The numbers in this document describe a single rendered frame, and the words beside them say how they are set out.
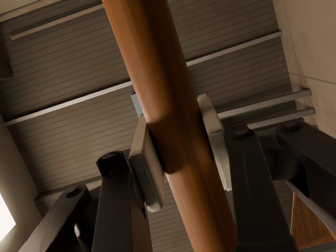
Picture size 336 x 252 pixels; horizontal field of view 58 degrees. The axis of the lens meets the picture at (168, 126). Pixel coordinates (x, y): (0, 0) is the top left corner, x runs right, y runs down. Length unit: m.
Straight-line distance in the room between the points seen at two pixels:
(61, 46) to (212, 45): 1.71
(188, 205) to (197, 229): 0.02
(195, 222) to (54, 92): 3.70
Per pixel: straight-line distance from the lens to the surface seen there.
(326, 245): 1.47
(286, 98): 3.33
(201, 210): 0.18
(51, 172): 4.17
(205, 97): 0.18
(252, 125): 3.36
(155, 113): 0.15
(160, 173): 0.16
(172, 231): 4.29
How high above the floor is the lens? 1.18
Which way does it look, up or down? 5 degrees up
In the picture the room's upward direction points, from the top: 107 degrees counter-clockwise
